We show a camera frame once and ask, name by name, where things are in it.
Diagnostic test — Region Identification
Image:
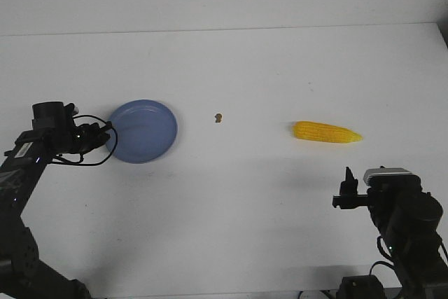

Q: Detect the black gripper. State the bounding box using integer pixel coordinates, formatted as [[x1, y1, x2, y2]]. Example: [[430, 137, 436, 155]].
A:
[[332, 167, 431, 222], [32, 102, 113, 154]]

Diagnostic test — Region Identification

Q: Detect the blue round plate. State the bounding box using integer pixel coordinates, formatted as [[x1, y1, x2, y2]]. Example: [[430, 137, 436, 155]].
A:
[[106, 99, 178, 164]]

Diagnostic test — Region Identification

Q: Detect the yellow corn cob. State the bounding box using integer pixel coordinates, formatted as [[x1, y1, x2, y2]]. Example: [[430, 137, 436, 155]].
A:
[[292, 121, 363, 144]]

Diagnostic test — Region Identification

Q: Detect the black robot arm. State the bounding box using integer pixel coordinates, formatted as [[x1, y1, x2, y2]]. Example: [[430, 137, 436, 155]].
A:
[[332, 167, 447, 298], [1, 102, 118, 298]]

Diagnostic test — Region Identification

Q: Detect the small brown crumb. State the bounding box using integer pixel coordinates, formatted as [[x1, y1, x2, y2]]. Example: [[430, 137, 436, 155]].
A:
[[215, 113, 223, 123]]

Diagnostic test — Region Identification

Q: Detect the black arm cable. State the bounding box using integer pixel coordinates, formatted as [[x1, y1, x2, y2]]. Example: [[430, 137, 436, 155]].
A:
[[369, 235, 403, 277], [52, 114, 119, 167]]

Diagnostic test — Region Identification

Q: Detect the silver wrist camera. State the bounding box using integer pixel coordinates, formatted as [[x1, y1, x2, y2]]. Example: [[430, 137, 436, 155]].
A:
[[363, 167, 412, 186]]

